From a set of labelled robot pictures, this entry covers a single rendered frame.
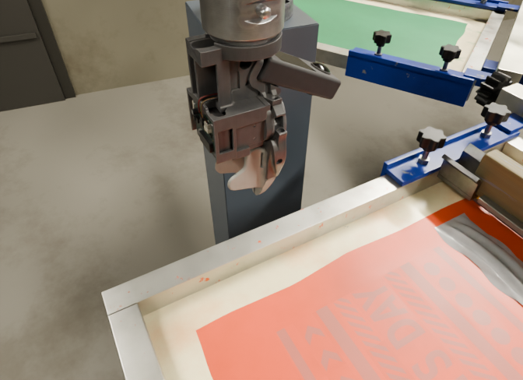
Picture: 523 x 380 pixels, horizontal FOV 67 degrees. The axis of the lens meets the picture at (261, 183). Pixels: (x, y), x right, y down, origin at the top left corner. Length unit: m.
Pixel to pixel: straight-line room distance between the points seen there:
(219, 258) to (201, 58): 0.30
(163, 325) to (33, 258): 1.54
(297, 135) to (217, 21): 0.46
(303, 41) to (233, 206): 0.36
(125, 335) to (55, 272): 1.45
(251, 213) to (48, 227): 1.43
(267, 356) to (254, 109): 0.30
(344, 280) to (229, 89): 0.33
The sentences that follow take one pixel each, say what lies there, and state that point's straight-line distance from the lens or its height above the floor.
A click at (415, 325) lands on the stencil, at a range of 0.58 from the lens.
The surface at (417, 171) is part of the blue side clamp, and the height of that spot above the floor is 1.00.
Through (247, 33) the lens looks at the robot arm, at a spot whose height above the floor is 1.31.
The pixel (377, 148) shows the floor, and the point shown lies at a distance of 2.45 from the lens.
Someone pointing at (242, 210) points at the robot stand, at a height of 0.82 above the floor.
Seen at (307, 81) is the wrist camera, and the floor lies 1.24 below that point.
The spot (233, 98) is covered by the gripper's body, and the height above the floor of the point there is 1.24.
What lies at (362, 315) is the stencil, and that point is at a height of 0.95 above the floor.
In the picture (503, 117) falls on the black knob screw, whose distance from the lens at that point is 0.83.
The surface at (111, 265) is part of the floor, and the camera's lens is 1.88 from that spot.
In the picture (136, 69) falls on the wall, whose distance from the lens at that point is 3.08.
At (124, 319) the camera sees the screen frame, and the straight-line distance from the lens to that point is 0.54.
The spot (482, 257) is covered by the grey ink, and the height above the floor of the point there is 0.96.
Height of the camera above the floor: 1.44
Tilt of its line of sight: 43 degrees down
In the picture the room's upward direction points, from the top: straight up
